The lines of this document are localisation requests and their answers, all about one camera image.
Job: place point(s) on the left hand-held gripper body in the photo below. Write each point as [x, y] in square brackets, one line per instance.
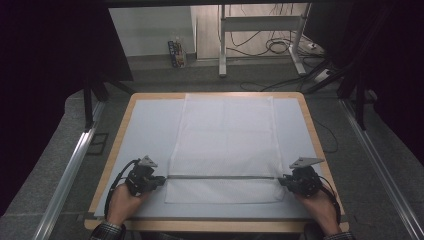
[141, 178]

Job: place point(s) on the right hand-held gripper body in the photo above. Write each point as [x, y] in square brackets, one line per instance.
[305, 181]

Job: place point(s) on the white mesh laundry bag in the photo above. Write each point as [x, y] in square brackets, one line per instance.
[225, 140]

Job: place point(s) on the person's left hand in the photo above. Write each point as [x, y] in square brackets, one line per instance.
[123, 205]

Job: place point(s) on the person's right hand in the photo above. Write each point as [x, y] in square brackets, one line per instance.
[321, 211]

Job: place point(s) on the white table mat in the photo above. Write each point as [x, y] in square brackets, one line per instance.
[150, 133]

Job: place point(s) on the black metal stand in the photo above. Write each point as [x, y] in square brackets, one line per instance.
[88, 106]
[360, 106]

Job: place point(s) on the white power strip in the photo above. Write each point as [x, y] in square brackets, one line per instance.
[322, 75]

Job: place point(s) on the blue printed box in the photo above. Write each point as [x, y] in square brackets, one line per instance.
[176, 53]

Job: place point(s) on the black curtain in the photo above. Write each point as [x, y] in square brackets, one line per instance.
[50, 66]
[393, 66]

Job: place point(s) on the white cabinet panel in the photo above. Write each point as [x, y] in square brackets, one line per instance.
[150, 30]

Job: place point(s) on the black floor frame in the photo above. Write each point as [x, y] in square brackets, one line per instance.
[97, 144]

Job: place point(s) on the aluminium floor rail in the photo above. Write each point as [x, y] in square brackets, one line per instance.
[383, 173]
[68, 180]

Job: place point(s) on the white metal desk frame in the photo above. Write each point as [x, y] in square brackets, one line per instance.
[260, 23]

